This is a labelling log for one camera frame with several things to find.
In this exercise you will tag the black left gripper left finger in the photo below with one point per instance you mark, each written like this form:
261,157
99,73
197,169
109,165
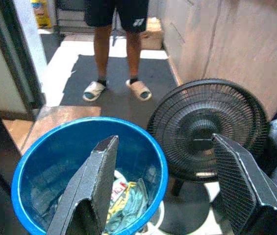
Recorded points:
89,193

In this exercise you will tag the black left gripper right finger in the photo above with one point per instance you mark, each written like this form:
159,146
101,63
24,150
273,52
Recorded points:
238,186

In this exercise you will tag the blue plastic bucket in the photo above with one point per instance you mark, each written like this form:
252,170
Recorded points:
55,156

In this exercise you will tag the beige slipper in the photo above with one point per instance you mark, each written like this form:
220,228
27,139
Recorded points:
93,91
140,90

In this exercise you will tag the person in black shorts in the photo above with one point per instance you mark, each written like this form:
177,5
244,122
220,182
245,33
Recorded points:
101,49

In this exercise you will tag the yellow bag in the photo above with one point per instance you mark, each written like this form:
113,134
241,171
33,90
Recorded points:
41,14

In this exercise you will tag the dark grey floor mat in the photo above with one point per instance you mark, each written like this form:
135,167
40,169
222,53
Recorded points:
118,110

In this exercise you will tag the white door with dark frame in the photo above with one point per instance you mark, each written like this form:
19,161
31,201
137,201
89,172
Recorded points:
3,61

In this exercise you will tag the metal tripod stand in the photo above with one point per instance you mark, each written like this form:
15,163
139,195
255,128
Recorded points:
115,34

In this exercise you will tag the white yellow printed cloth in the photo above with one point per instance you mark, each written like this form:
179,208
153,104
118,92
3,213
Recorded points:
119,193

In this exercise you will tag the teal cloth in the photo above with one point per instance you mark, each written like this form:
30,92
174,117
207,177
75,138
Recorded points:
131,205

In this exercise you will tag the black electric fan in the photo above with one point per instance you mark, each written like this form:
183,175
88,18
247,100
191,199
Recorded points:
192,115

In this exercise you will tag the white plastic container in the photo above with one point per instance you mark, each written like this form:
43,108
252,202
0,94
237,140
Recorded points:
158,216

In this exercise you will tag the cardboard box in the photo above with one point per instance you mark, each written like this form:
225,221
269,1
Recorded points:
153,34

